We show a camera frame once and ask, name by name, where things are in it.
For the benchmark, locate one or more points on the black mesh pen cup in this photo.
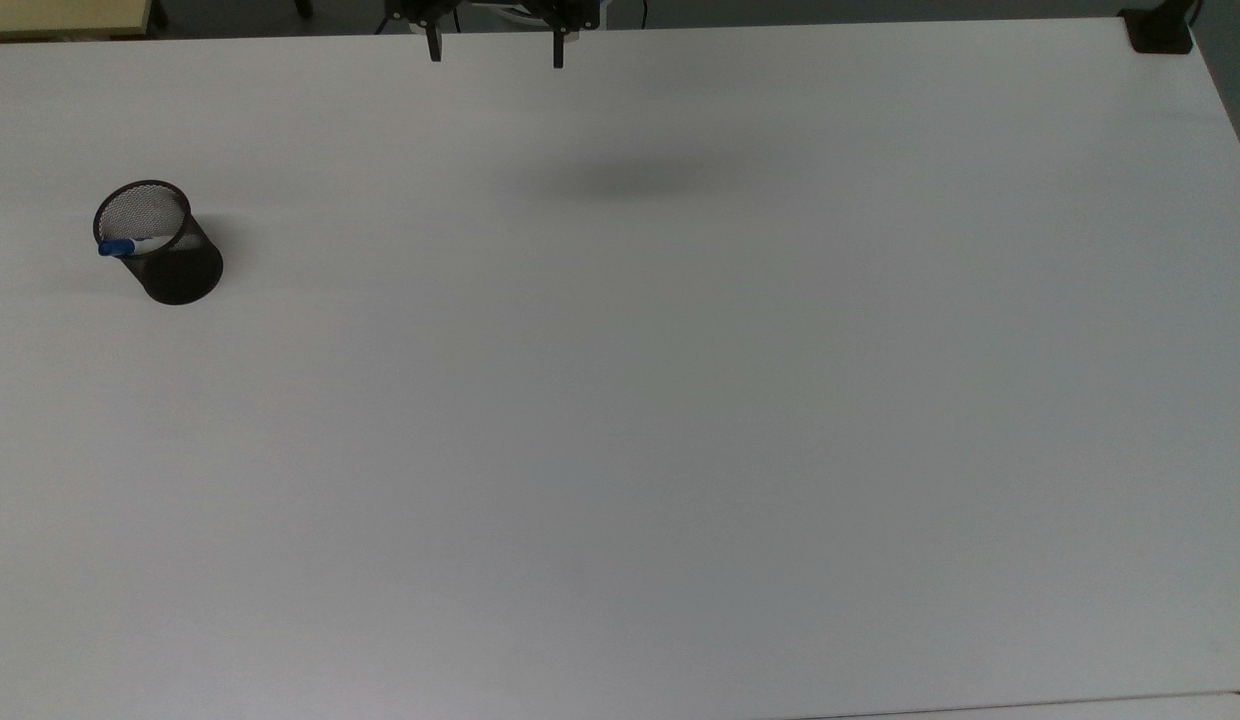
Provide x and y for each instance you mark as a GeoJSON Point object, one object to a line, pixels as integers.
{"type": "Point", "coordinates": [175, 265]}

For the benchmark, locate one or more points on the blue capped white marker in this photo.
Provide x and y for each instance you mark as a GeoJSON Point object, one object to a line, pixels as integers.
{"type": "Point", "coordinates": [120, 246]}

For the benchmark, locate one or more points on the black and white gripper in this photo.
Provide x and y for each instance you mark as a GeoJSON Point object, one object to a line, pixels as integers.
{"type": "Point", "coordinates": [500, 8]}

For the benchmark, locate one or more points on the black table clamp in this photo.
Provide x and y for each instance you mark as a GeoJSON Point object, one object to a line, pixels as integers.
{"type": "Point", "coordinates": [1160, 32]}

